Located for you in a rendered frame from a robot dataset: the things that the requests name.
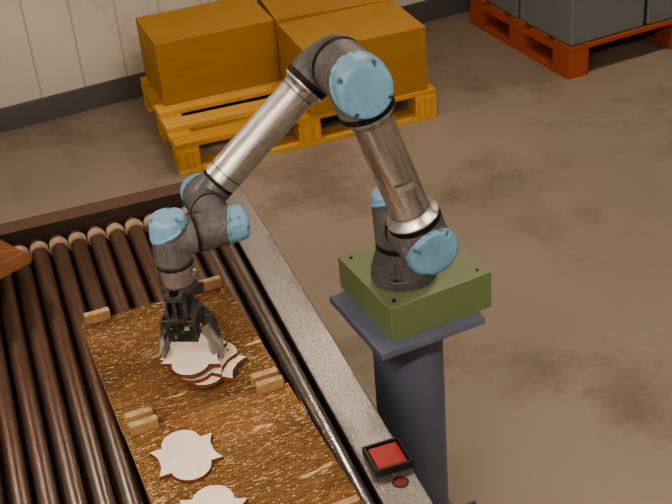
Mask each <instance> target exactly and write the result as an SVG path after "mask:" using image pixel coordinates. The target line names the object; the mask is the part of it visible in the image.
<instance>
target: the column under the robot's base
mask: <svg viewBox="0 0 672 504"><path fill-rule="evenodd" d="M330 303H331V304H332V305H333V306H334V307H335V309H336V310H337V311H338V312H339V313H340V314H341V315H342V317H343V318H344V319H345V320H346V321H347V322H348V323H349V324H350V326H351V327H352V328H353V329H354V330H355V331H356V332H357V334H358V335H359V336H360V337H361V338H362V339H363V340H364V342H365V343H366V344H367V345H368V346H369V347H370V348H371V349H372V351H373V363H374V377H375V390H376V403H377V412H378V413H379V415H380V417H381V418H382V420H383V422H384V423H385V425H386V426H387V428H388V430H389V431H390V433H391V435H392V436H393V438H394V437H397V436H398V437H399V438H400V440H401V441H402V443H403V445H404V446H405V448H406V450H407V451H408V453H409V455H410V456H411V458H412V459H413V467H412V469H413V471H414V473H415V474H416V476H417V478H418V479H419V481H420V483H421V484H422V486H423V488H424V489H425V491H426V493H427V494H428V496H429V498H430V499H431V501H432V503H433V504H452V502H451V501H450V500H449V499H448V470H447V441H446V412H445V382H444V353H443V339H445V338H447V337H450V336H453V335H456V334H458V333H461V332H464V331H466V330H469V329H472V328H475V327H477V326H480V325H483V324H485V317H484V316H483V315H482V314H481V313H480V312H479V311H477V312H474V313H472V314H469V315H466V316H463V317H461V318H458V319H455V320H452V321H450V322H447V323H444V324H441V325H438V326H436V327H433V328H430V329H427V330H425V331H422V332H419V333H416V334H414V335H411V336H408V337H405V338H403V339H400V340H397V341H394V342H391V341H390V340H389V339H388V338H387V337H386V335H385V334H384V333H383V332H382V331H381V330H380V329H379V328H378V327H377V326H376V325H375V323H374V322H373V321H372V320H371V319H370V318H369V317H368V316H367V315H366V314H365V313H364V311H363V310H362V309H361V308H360V307H359V306H358V305H357V304H356V303H355V302H354V300H353V299H352V298H351V297H350V296H349V295H348V294H347V293H346V292H345V291H343V292H340V293H337V294H335V295H332V296H330Z"/></svg>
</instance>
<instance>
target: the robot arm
mask: <svg viewBox="0 0 672 504"><path fill-rule="evenodd" d="M393 91H394V84H393V79H392V76H391V74H390V72H389V70H388V68H387V67H386V65H385V64H384V63H383V62H382V61H381V60H380V59H379V58H378V57H376V56H375V55H373V54H371V53H370V52H369V51H368V50H367V49H366V48H364V47H363V46H362V45H361V44H360V43H359V42H358V41H357V40H356V39H354V38H352V37H351V36H348V35H345V34H330V35H327V36H324V37H322V38H320V39H318V40H316V41H315V42H313V43H312V44H311V45H309V46H308V47H307V48H306V49H305V50H304V51H303V52H302V53H301V54H300V55H299V56H298V57H297V58H296V59H295V60H294V61H293V62H292V63H291V64H290V65H289V67H288V68H287V69H286V78H285V79H284V80H283V81H282V82H281V84H280V85H279V86H278V87H277V88H276V89H275V90H274V91H273V93H272V94H271V95H270V96H269V97H268V98H267V99H266V101H265V102H264V103H263V104H262V105H261V106H260V107H259V109H258V110H257V111H256V112H255V113H254V114H253V115H252V116H251V118H250V119H249V120H248V121H247V122H246V123H245V124H244V126H243V127H242V128H241V129H240V130H239V131H238V132H237V133H236V135H235V136H234V137H233V138H232V139H231V140H230V141H229V143H228V144H227V145H226V146H225V147H224V148H223V149H222V150H221V152H220V153H219V154H218V155H217V156H216V157H215V158H214V160H213V161H212V162H211V163H210V164H209V165H208V166H207V167H206V169H205V170H204V171H203V172H202V173H201V174H200V173H197V174H193V175H191V176H188V177H187V178H186V179H185V180H184V181H183V183H182V185H181V188H180V195H181V198H182V201H183V205H184V207H185V208H186V209H187V211H188V212H189V214H190V215H188V216H186V214H185V212H184V211H183V210H181V209H179V208H176V207H173V208H168V207H167V208H162V209H159V210H157V211H155V212H154V213H153V214H152V215H151V216H150V218H149V220H148V227H149V234H150V235H149V240H150V242H151V245H152V250H153V255H154V260H155V268H156V273H157V278H158V283H159V285H160V287H161V291H162V293H163V294H165V295H164V302H165V309H164V312H163V314H162V316H161V319H160V321H159V326H160V337H159V342H160V351H159V355H160V354H161V355H162V357H163V359H165V358H166V356H167V353H168V351H169V348H170V347H169V345H170V344H171V342H198V341H199V338H200V334H201V333H202V334H203V335H204V336H205V338H206V339H207V342H208V348H209V351H210V352H211V354H213V355H215V354H216V353H218V355H219V356H220V357H221V358H222V359H224V356H225V348H224V342H223V338H222V335H221V330H220V327H219V323H218V320H217V318H216V317H215V315H214V314H213V313H212V312H211V311H209V310H208V309H207V307H206V306H204V303H202V302H200V299H195V298H194V296H195V295H198V294H201V293H203V292H204V282H203V281H197V280H196V274H195V271H197V267H194V262H193V254H194V253H198V252H202V251H206V250H210V249H213V248H217V247H221V246H225V245H229V244H231V245H232V244H234V243H236V242H239V241H242V240H245V239H247V238H248V237H249V236H250V223H249V218H248V215H247V212H246V210H245V208H244V206H243V205H242V204H240V203H236V204H229V205H227V203H226V200H227V199H228V198H229V197H230V196H231V195H232V194H233V192H234V191H235V190H236V189H237V188H238V187H239V186H240V185H241V183H242V182H243V181H244V180H245V179H246V178H247V177H248V176H249V174H250V173H251V172H252V171H253V170H254V169H255V168H256V167H257V166H258V164H259V163H260V162H261V161H262V160H263V159H264V158H265V157H266V155H267V154H268V153H269V152H270V151H271V150H272V149H273V148H274V146H275V145H276V144H277V143H278V142H279V141H280V140H281V139H282V137H283V136H284V135H285V134H286V133H287V132H288V131H289V130H290V128H291V127H292V126H293V125H294V124H295V123H296V122H297V121H298V120H299V118H300V117H301V116H302V115H303V114H304V113H305V112H306V111H307V109H308V108H309V107H310V106H311V105H312V104H313V103H314V102H321V101H322V100H323V99H324V98H325V97H326V96H327V95H328V97H329V98H330V100H331V102H332V105H333V107H334V109H335V111H336V114H337V116H338V118H339V120H340V122H341V124H342V125H343V126H344V127H347V128H350V129H352V130H353V133H354V135H355V137H356V139H357V142H358V144H359V146H360V148H361V151H362V153H363V155H364V157H365V160H366V162H367V164H368V166H369V169H370V171H371V173H372V175H373V178H374V180H375V182H376V184H377V187H376V188H375V189H374V190H373V191H372V193H371V204H370V207H371V209H372V218H373V228H374V237H375V247H376V248H375V252H374V256H373V261H372V264H371V268H370V271H371V279H372V282H373V283H374V284H375V285H376V286H377V287H379V288H381V289H383V290H386V291H390V292H398V293H402V292H411V291H415V290H419V289H421V288H424V287H426V286H427V285H429V284H430V283H431V282H432V281H433V280H434V279H435V277H436V274H437V273H440V272H442V271H443V270H445V269H446V268H447V267H448V266H450V265H451V263H452V262H453V261H454V258H455V257H456V256H457V253H458V250H459V242H458V239H457V237H456V235H455V233H454V232H453V231H452V230H451V229H449V227H448V226H447V224H446V222H445V220H444V217H443V215H442V213H441V210H440V208H439V205H438V203H437V202H436V201H435V200H434V199H432V198H429V197H427V196H426V193H425V191H424V188H423V186H422V184H421V181H420V179H419V176H418V174H417V171H416V169H415V167H414V164H413V162H412V159H411V157H410V155H409V152H408V150H407V147H406V145H405V142H404V140H403V138H402V135H401V133H400V130H399V128H398V126H397V123H396V121H395V118H394V116H393V114H392V110H393V108H394V106H395V98H394V96H393ZM201 322H202V323H203V326H202V327H201V328H200V323H201Z"/></svg>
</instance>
